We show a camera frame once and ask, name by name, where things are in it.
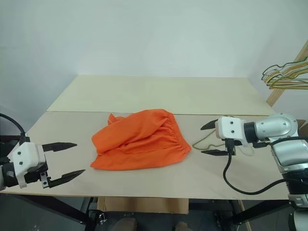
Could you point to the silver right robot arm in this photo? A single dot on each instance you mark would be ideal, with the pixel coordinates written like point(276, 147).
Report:
point(276, 127)

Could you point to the orange cloth garment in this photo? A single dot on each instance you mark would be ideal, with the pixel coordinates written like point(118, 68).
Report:
point(142, 142)

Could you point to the brown cardboard box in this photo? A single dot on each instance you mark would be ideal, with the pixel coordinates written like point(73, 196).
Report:
point(144, 204)

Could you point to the black metal table frame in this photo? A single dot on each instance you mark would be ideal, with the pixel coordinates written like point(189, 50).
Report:
point(238, 216)

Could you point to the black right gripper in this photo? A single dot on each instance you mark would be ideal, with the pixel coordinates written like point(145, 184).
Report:
point(230, 145)

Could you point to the dark brown rounded shape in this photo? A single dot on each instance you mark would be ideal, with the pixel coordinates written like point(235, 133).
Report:
point(125, 225)

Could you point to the wooden rack post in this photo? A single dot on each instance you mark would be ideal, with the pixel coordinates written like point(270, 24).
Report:
point(276, 93)

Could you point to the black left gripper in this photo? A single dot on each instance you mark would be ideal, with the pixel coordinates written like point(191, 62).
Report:
point(33, 176)

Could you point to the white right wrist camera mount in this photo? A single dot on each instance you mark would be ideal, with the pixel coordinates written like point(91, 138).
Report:
point(228, 127)

